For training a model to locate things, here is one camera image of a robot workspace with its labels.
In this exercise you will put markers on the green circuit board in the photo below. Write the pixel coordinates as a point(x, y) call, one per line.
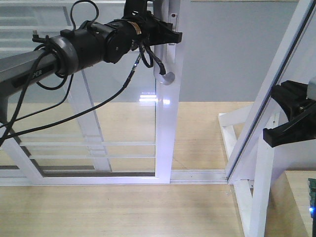
point(312, 196)

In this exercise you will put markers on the grey metal door handle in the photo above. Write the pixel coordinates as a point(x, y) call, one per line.
point(161, 11)

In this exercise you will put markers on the silver door lock plate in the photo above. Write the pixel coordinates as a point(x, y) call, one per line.
point(173, 18)

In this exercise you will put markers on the white framed transparent sliding door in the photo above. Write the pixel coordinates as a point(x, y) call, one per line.
point(137, 114)

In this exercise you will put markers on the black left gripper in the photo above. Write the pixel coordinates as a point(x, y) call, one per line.
point(153, 30)

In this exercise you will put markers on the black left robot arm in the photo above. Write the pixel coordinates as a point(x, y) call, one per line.
point(79, 48)

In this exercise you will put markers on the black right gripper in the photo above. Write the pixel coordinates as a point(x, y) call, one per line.
point(294, 98)

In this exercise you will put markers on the white door jamb frame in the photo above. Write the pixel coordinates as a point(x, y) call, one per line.
point(233, 53)

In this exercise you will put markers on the white triangular support brace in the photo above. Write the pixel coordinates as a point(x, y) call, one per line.
point(252, 188)

